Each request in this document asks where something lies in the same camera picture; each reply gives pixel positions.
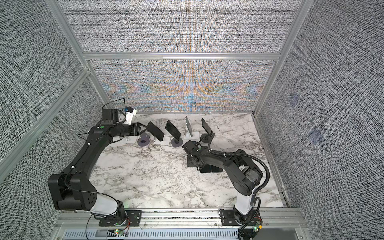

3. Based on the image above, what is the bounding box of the large black phone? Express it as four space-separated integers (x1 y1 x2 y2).
211 165 223 173

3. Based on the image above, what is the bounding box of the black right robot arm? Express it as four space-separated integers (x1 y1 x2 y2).
183 141 271 225

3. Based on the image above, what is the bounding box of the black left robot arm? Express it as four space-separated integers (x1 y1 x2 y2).
48 107 143 226

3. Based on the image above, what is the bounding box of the white leftmost phone stand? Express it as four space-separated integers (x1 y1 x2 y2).
125 136 138 143

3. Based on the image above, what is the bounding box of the round grey stand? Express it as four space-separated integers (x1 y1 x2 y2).
137 136 150 147
171 138 183 148

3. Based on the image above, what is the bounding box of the black fabric phone stand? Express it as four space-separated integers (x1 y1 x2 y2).
200 119 214 144

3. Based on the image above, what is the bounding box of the silver metal phone stand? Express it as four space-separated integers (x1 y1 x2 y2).
184 117 200 140

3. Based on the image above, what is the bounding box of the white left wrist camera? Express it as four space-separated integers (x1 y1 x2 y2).
124 107 137 125

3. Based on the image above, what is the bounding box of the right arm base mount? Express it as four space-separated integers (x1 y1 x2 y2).
218 208 263 231

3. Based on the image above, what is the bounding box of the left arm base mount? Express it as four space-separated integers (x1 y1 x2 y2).
99 210 143 227

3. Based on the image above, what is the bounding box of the aluminium front rail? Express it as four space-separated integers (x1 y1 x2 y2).
51 208 311 240

